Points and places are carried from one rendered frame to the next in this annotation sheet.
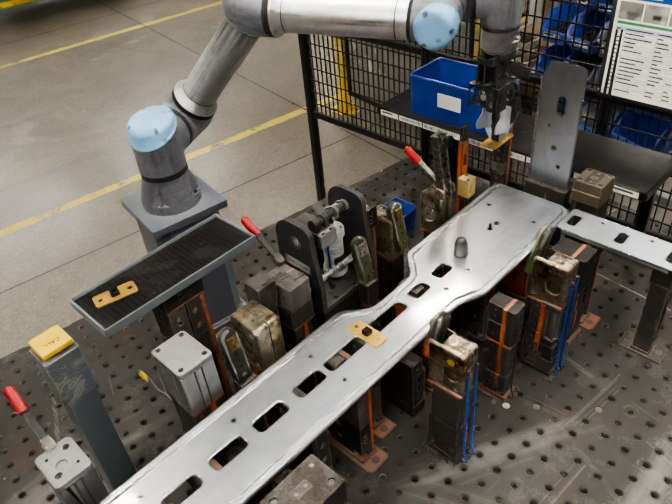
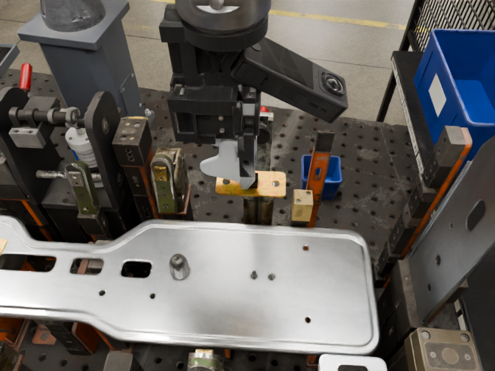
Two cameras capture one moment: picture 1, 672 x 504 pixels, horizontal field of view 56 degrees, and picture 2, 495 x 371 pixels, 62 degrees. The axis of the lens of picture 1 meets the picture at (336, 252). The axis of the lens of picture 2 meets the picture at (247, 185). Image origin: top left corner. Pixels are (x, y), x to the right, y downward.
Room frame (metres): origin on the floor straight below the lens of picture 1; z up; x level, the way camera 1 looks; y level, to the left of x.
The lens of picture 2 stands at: (1.02, -0.61, 1.64)
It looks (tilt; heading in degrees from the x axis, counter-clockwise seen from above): 51 degrees down; 47
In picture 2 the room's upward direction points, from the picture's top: straight up
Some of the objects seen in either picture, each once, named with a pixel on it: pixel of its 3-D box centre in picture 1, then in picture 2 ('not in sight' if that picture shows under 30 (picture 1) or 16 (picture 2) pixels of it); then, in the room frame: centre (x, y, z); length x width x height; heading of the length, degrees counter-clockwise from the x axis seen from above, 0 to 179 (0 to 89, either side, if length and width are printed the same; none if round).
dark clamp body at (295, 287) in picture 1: (297, 336); (38, 205); (1.05, 0.11, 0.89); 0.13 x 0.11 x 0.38; 43
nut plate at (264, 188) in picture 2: (497, 138); (250, 180); (1.24, -0.39, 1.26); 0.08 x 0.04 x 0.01; 133
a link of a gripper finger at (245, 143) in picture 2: (509, 103); (245, 140); (1.22, -0.40, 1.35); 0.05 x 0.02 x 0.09; 43
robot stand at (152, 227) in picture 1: (190, 259); (97, 81); (1.38, 0.40, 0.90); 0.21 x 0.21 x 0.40; 34
